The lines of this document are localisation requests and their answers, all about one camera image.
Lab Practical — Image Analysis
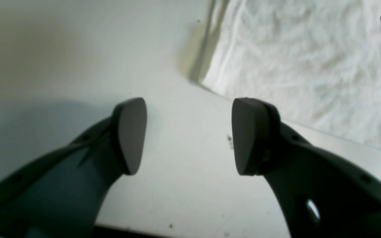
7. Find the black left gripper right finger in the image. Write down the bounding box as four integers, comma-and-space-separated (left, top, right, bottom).
232, 98, 381, 238

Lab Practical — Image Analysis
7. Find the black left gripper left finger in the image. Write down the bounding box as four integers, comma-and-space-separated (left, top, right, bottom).
0, 97, 147, 238

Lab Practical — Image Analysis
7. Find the white printed T-shirt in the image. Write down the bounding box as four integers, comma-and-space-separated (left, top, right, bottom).
201, 0, 381, 149

